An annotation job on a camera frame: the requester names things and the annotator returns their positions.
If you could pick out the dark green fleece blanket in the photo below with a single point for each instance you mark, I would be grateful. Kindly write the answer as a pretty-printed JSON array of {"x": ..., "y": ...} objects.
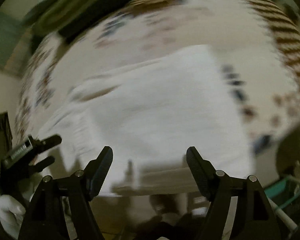
[{"x": 54, "y": 15}]

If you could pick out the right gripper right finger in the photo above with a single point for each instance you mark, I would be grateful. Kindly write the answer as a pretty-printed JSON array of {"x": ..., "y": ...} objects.
[{"x": 254, "y": 217}]

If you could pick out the white gloved left hand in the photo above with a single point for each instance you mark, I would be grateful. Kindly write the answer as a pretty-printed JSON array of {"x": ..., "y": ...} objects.
[{"x": 11, "y": 215}]

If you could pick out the floral bed blanket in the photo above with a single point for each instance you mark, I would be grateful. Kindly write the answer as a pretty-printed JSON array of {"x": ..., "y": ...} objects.
[{"x": 265, "y": 89}]

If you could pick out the teal basket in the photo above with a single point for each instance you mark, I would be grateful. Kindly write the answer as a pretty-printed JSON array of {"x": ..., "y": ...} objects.
[{"x": 283, "y": 192}]

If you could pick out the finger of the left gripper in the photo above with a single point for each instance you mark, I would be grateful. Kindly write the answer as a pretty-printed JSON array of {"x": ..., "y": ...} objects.
[
  {"x": 40, "y": 166},
  {"x": 51, "y": 141}
]

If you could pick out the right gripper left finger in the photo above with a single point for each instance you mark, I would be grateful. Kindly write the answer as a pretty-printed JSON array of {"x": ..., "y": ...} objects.
[{"x": 44, "y": 218}]

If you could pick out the white pants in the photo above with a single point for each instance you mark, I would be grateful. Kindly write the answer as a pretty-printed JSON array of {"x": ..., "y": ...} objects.
[{"x": 150, "y": 113}]

